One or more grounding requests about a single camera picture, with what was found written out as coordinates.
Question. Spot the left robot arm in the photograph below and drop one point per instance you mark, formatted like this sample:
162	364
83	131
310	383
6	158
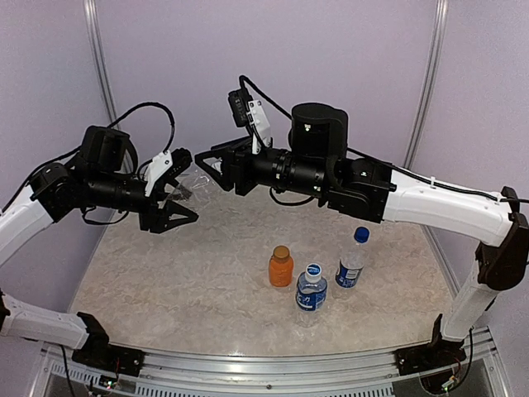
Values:
92	178

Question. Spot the right aluminium corner post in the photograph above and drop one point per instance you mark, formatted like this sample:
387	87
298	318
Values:
428	85

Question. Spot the left aluminium corner post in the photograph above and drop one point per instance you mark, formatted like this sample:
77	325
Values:
95	42

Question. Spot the front aluminium frame rail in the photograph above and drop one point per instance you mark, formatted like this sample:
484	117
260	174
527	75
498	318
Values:
369	373

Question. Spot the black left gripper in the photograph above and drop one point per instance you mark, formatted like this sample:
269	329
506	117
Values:
155	217

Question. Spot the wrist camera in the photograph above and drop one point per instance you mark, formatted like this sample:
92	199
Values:
250	114
154	174

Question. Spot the aluminium corner post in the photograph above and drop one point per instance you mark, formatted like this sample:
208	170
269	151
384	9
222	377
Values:
428	85
95	42

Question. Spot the Pepsi water bottle blue cap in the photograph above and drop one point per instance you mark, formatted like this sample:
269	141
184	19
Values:
354	259

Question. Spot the orange juice bottle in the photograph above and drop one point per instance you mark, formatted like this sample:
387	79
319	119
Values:
281	267

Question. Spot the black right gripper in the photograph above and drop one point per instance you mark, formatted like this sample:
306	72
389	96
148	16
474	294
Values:
234	155

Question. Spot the clear plastic bottle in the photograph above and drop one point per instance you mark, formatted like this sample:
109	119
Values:
194	190

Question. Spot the blue label water bottle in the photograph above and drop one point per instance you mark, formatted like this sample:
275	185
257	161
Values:
310	294

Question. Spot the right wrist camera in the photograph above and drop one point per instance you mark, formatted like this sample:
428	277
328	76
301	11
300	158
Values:
250	114

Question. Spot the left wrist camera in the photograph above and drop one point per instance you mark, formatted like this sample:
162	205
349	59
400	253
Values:
154	174

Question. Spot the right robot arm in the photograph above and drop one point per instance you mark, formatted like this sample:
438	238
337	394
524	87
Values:
316	165

